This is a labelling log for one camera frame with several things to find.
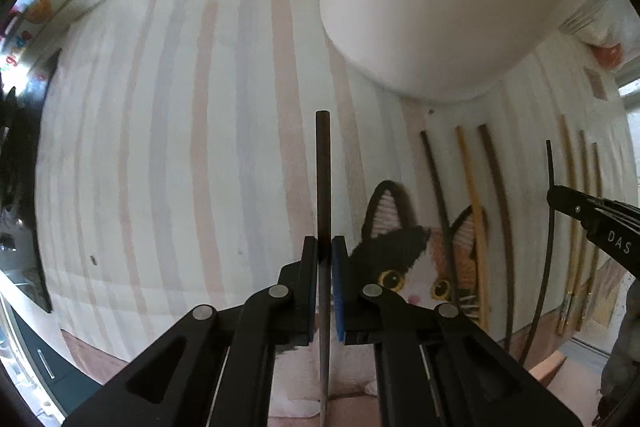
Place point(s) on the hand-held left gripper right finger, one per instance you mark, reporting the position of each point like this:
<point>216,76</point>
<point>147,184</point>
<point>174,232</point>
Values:
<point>340,292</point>

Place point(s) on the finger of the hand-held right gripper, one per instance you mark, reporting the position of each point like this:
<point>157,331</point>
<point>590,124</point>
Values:
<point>575,202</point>

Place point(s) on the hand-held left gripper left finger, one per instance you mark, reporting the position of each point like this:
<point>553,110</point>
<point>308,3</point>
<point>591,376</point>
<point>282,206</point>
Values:
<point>310,287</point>

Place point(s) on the black chopstick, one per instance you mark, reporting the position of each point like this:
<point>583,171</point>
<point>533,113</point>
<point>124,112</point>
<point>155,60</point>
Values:
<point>549,167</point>

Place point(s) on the dark brown chopstick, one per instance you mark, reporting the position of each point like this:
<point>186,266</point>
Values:
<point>322,182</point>
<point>500,187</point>

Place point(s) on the light wooden chopstick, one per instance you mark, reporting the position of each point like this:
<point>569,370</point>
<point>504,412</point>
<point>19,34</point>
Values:
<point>467,177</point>

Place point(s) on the thin dark chopstick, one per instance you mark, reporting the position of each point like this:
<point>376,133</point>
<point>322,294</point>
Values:
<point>434,177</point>

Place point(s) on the person's right hand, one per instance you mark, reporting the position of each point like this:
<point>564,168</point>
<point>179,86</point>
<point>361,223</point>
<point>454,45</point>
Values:
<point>625,322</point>

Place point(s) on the orange round item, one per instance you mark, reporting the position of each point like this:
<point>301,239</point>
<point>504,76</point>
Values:
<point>607,55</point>

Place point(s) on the striped placemat with cat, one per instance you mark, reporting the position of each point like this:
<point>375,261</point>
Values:
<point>175,132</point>

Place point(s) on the black stove top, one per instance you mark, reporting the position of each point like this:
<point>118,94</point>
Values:
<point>44,277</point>

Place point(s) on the teal cabinet front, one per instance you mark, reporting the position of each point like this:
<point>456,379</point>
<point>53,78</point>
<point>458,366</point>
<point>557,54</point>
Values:
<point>35,372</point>

